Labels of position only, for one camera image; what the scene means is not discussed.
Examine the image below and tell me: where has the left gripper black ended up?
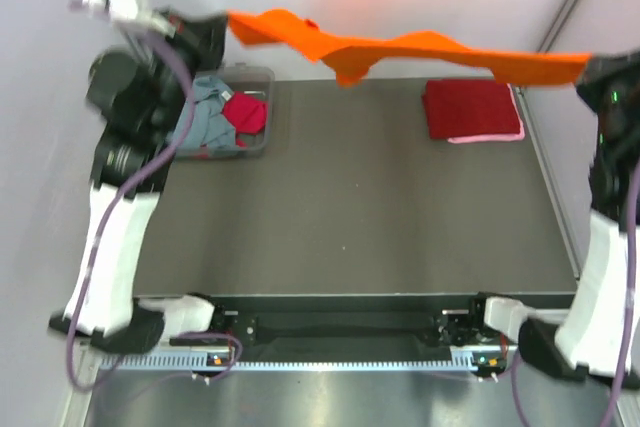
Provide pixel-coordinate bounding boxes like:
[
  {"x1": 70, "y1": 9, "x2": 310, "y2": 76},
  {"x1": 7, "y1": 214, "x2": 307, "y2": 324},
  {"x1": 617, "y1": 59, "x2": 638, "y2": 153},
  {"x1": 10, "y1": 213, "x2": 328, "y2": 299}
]
[{"x1": 139, "y1": 7, "x2": 231, "y2": 134}]

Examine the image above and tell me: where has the orange t shirt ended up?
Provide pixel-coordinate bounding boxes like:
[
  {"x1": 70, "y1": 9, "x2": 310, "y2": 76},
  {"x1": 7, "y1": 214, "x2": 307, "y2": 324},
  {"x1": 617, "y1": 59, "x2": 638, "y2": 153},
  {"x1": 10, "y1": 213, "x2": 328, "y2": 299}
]
[{"x1": 227, "y1": 9, "x2": 594, "y2": 86}]

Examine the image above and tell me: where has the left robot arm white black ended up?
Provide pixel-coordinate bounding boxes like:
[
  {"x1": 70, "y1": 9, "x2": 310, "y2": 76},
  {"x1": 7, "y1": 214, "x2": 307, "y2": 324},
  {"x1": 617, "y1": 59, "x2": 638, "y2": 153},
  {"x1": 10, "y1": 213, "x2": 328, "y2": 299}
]
[{"x1": 49, "y1": 8, "x2": 228, "y2": 355}]

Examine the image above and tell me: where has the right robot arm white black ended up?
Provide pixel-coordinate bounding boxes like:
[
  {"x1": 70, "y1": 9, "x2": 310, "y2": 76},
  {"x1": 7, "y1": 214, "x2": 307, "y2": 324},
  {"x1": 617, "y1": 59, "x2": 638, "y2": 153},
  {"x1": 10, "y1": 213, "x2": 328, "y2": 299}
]
[{"x1": 466, "y1": 50, "x2": 639, "y2": 391}]

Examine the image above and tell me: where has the clear grey plastic bin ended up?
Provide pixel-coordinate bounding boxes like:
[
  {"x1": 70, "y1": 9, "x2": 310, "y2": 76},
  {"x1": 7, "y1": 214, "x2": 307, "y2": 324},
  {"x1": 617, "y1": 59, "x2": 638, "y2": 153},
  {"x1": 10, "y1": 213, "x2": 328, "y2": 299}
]
[{"x1": 175, "y1": 65, "x2": 273, "y2": 160}]

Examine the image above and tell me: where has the grey blue t shirt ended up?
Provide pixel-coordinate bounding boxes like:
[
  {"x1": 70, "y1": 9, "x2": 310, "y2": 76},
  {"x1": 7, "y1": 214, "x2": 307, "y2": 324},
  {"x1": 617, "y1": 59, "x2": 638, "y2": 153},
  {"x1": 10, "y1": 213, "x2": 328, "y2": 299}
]
[{"x1": 180, "y1": 75, "x2": 236, "y2": 150}]

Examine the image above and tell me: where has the magenta t shirt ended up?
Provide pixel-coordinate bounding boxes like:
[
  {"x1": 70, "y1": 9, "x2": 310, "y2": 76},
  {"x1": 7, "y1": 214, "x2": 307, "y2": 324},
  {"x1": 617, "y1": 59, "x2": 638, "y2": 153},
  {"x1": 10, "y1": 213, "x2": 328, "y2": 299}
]
[{"x1": 222, "y1": 92, "x2": 267, "y2": 148}]

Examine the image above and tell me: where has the folded pink t shirt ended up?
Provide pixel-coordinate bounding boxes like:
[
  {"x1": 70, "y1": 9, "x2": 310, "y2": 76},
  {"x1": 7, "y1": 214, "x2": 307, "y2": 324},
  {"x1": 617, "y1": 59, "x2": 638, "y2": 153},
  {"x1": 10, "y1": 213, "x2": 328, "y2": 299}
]
[{"x1": 447, "y1": 80, "x2": 525, "y2": 144}]

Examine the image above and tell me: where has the folded dark red t shirt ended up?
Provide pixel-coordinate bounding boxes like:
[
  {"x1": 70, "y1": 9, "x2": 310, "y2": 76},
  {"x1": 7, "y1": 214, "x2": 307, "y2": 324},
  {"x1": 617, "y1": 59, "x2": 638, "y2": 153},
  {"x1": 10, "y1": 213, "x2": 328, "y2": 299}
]
[{"x1": 422, "y1": 79, "x2": 525, "y2": 144}]

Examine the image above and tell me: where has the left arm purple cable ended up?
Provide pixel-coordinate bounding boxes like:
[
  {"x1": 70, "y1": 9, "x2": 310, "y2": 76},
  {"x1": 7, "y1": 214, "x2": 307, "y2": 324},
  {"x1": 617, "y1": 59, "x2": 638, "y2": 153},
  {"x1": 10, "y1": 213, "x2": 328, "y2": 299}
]
[{"x1": 64, "y1": 0, "x2": 246, "y2": 393}]

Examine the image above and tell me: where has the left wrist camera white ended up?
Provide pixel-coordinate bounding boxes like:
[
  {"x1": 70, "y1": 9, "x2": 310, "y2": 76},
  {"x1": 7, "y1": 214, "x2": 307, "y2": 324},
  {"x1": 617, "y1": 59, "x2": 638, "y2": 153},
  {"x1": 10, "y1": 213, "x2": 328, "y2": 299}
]
[{"x1": 70, "y1": 0, "x2": 176, "y2": 37}]

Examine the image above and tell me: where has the right corner aluminium post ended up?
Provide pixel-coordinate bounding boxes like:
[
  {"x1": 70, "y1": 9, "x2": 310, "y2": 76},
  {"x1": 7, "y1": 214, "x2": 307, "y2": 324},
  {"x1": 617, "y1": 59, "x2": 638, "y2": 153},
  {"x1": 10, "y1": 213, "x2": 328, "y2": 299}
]
[{"x1": 534, "y1": 0, "x2": 614, "y2": 56}]

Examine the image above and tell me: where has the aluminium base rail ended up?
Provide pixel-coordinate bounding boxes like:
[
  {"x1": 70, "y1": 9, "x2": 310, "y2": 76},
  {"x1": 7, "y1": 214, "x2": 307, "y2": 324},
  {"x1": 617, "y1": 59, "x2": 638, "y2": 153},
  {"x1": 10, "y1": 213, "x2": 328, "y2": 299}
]
[{"x1": 74, "y1": 291, "x2": 576, "y2": 373}]

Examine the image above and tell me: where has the grey slotted cable duct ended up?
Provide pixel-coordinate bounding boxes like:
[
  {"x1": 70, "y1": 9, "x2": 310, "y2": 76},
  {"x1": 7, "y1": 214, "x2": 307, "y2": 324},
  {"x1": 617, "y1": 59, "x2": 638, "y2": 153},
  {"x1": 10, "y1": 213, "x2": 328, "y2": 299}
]
[{"x1": 100, "y1": 348, "x2": 506, "y2": 373}]

